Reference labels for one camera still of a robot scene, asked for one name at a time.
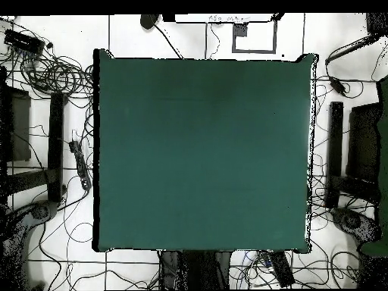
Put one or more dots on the black oblong box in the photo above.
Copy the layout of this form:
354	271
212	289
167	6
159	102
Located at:
283	269

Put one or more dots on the dark green table cloth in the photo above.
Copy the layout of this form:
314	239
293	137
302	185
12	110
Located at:
197	151

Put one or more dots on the black rectangular box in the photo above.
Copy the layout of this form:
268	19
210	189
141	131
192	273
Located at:
19	127
363	142

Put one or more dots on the black network switch box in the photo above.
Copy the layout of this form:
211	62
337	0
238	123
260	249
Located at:
24	41

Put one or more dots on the black boom pole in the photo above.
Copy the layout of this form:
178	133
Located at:
351	48

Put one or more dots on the dark grey stand base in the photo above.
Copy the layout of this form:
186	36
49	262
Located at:
353	222
39	212

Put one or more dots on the black flat bar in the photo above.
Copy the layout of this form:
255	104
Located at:
335	151
56	145

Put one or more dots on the dark green cloth panel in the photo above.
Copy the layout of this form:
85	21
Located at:
383	136

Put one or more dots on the black power strip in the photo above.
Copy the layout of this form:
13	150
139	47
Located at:
80	163

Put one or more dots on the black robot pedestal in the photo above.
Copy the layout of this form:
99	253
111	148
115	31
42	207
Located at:
197	269

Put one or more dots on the black power adapter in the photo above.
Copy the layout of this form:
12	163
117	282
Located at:
338	85

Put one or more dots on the dark grey oval object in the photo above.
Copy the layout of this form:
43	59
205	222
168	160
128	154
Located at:
148	21

